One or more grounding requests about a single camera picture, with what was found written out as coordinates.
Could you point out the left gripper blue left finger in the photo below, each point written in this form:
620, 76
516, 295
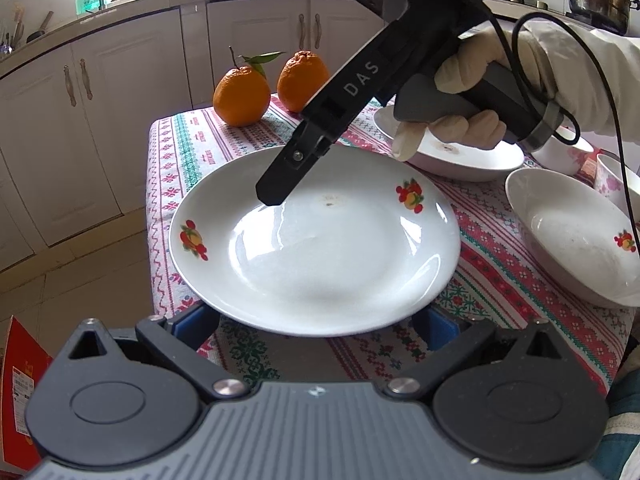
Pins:
173, 344

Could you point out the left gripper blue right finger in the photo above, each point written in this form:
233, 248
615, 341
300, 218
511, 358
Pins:
455, 344

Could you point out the large white fruit plate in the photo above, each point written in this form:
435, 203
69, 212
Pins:
362, 243

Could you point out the white floral bowl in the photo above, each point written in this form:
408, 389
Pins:
609, 183

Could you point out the white kitchen cabinets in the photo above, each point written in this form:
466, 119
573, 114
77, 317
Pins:
75, 120

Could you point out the patterned tablecloth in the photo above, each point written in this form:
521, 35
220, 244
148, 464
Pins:
497, 277

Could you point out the orange without leaf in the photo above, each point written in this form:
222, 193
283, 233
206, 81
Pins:
300, 79

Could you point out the steel pot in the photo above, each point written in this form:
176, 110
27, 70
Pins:
610, 15

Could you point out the red carton on floor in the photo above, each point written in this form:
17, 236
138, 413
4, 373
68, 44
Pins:
23, 363

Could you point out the orange with leaf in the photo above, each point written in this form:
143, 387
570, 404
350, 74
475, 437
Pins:
242, 96

